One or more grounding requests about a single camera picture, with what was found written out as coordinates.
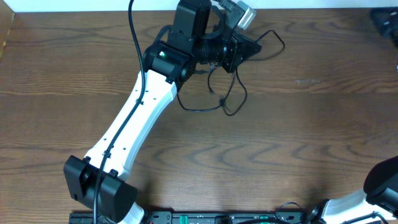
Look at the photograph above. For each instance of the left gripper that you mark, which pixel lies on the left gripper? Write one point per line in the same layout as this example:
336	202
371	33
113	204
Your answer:
231	52

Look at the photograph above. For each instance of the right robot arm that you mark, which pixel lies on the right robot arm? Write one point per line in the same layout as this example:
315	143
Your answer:
375	202

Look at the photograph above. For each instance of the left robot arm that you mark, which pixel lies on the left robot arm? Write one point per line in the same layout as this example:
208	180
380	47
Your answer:
203	32

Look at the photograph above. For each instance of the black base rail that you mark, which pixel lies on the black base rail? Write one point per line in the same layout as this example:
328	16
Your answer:
167	217

